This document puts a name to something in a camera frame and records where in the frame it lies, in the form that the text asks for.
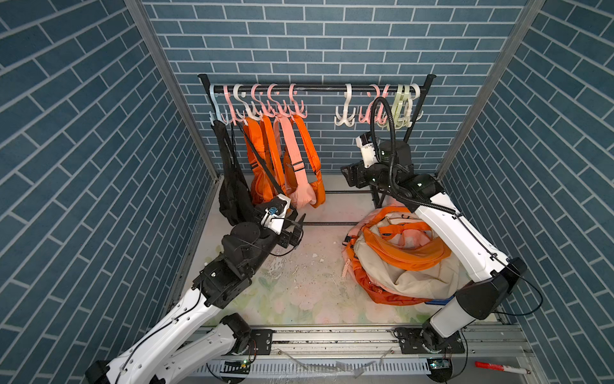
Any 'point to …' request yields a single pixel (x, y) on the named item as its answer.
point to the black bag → (234, 190)
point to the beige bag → (444, 281)
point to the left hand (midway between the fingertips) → (297, 209)
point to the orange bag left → (268, 176)
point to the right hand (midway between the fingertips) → (353, 166)
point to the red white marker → (501, 367)
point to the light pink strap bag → (303, 196)
